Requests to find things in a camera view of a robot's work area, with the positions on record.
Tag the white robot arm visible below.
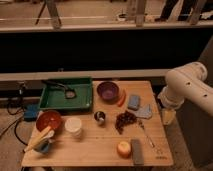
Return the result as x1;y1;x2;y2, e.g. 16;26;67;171
157;62;213;125

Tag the black strainer in tray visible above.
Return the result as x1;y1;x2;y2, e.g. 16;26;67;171
42;80;76;99

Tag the small metal cup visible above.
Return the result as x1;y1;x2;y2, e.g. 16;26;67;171
94;111;106;125

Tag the wooden spatula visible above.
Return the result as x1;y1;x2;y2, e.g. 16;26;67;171
24;126;51;153

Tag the metal fork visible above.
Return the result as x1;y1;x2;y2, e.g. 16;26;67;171
138;120;155;148

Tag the white plastic cup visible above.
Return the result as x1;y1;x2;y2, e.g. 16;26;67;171
65;117;82;137

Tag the blue box on floor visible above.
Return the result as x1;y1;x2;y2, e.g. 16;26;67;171
24;104;39;121

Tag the bunch of dark grapes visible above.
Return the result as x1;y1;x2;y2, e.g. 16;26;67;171
115;111;137;134

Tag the small blue cup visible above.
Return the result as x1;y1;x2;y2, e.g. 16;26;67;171
34;140;50;154

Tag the green plastic tray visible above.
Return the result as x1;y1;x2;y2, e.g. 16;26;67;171
39;77;93;111

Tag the grey rectangular block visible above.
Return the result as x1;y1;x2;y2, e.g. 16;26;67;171
131;139;143;166

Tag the yellow red apple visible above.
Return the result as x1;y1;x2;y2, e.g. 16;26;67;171
117;141;131;158

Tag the purple bowl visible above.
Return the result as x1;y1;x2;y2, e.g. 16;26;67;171
97;81;119;101

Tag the black cable on floor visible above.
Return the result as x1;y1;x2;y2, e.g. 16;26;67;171
0;96;29;147

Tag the orange carrot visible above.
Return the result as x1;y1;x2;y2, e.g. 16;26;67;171
117;90;126;107

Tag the blue sponge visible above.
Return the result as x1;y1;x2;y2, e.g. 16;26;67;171
127;95;140;110

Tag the red bowl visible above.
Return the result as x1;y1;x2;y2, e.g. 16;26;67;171
36;110;62;131

